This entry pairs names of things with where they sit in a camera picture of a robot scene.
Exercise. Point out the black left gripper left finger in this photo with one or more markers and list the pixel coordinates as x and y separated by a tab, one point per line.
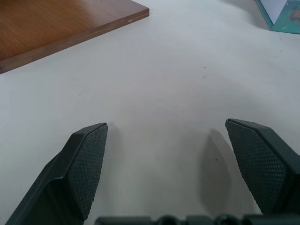
70	173

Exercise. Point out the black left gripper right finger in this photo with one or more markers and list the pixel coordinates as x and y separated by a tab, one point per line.
264	168

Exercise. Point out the brown wooden board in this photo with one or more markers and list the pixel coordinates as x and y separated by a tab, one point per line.
47	30

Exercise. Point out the teal box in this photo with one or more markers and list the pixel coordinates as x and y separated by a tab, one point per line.
281	16

